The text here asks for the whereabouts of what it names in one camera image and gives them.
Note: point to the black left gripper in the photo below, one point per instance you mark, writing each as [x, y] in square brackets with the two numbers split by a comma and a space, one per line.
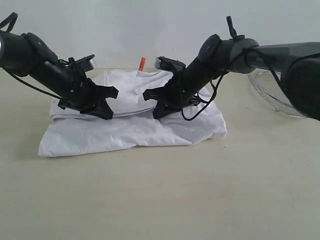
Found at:
[90, 99]

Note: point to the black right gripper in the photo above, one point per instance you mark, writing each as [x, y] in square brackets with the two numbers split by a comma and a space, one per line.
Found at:
[176, 94]

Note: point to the white t-shirt with red logo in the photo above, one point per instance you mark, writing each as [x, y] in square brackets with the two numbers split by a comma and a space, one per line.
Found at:
[72, 133]

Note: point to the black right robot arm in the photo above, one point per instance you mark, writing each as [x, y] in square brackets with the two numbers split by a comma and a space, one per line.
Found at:
[294, 66]

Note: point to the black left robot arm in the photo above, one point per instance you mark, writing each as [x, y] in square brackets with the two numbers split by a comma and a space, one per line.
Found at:
[27, 55]

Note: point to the orange shirt neck tag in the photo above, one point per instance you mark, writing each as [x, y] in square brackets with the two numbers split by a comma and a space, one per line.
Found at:
[142, 64]

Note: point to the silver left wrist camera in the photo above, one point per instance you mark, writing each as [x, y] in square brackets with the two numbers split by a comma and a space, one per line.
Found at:
[84, 64]

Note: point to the round metal wire mesh basket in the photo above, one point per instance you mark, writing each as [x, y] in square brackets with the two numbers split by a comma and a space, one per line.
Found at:
[264, 83]

